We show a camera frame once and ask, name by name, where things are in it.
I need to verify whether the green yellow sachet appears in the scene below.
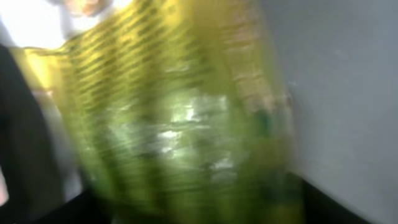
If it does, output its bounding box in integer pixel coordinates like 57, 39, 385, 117
27, 0, 304, 223

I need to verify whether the grey plastic mesh basket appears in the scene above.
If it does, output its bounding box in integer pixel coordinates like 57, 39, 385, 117
262, 0, 397, 223

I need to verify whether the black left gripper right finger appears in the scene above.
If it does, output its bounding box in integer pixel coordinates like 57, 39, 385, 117
288, 173, 371, 224

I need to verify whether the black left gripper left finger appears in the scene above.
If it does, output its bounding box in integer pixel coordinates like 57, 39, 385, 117
0, 186, 116, 224

